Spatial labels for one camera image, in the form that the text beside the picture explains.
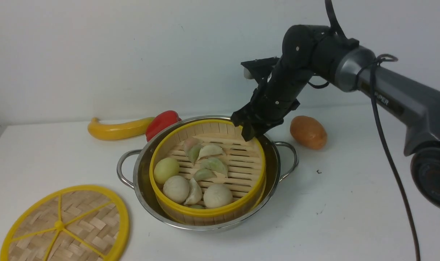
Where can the brown potato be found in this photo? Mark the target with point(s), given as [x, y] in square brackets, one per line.
[308, 132]

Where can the yellow rimmed woven bamboo lid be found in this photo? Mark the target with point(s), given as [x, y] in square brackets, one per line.
[79, 223]

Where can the white dumpling front left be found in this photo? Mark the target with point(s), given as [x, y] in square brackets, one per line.
[195, 194]

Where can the green dumpling centre large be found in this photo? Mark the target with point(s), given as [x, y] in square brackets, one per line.
[216, 165]

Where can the white dumpling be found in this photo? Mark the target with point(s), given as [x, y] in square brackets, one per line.
[195, 194]
[209, 150]

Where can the yellow-green round bun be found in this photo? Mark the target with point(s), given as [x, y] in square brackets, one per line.
[165, 169]

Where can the red bell pepper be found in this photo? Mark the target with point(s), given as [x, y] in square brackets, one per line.
[160, 122]

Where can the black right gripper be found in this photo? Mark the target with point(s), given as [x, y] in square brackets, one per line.
[273, 99]

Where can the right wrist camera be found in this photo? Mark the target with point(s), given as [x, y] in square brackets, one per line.
[259, 68]

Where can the white dumpling back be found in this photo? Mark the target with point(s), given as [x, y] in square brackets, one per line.
[209, 150]

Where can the pale green dumpling small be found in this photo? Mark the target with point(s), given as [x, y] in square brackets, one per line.
[204, 174]

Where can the yellow rimmed bamboo steamer basket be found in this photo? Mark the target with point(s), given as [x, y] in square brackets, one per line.
[246, 170]

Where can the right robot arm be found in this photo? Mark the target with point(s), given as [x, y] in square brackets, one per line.
[309, 50]

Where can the stainless steel pot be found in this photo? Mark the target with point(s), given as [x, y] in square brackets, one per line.
[133, 170]

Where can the white pleated bun left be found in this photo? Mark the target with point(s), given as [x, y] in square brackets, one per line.
[177, 189]

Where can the yellow squash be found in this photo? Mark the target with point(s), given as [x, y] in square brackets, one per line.
[111, 132]

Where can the pink green dumpling back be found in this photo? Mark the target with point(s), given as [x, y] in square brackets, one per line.
[191, 147]

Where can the white pleated bun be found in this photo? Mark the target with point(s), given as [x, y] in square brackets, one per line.
[177, 189]
[217, 196]

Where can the white pleated bun front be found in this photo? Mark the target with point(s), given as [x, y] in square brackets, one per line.
[217, 196]

